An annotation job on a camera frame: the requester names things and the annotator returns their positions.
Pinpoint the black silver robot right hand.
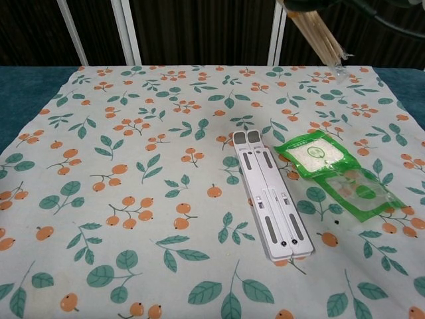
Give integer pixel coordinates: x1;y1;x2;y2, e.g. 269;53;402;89
281;0;337;14

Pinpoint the wooden stick bundle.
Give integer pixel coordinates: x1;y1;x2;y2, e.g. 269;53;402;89
277;0;355;81

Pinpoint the green clear plastic packet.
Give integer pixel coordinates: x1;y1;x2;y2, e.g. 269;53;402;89
273;129;408;223

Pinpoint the white folding laptop stand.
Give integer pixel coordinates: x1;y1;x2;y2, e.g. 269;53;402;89
232;130;315;264

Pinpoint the floral leaf print cloth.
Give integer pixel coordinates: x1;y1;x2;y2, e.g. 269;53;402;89
0;64;425;319

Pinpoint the white partition post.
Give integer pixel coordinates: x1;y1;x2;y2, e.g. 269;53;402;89
55;0;89;66
110;0;143;66
266;0;288;66

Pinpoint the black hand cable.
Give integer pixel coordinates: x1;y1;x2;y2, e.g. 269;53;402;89
344;0;425;38

